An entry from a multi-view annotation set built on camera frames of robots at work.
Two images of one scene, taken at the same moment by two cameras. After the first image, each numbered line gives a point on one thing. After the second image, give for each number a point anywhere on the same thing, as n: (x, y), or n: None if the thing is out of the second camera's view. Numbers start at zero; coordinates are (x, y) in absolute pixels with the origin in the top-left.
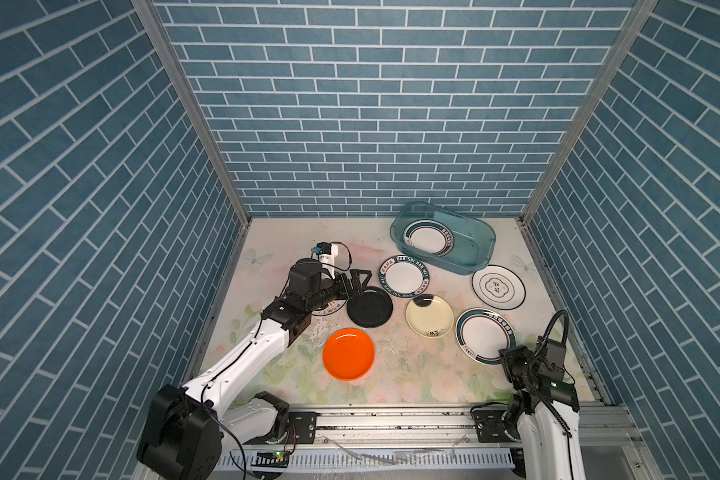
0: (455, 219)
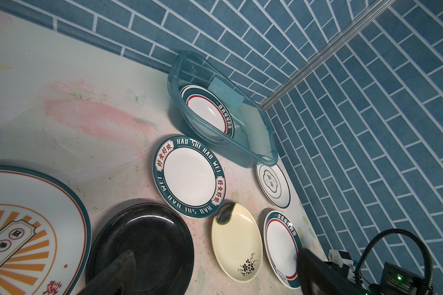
0: (253, 141)
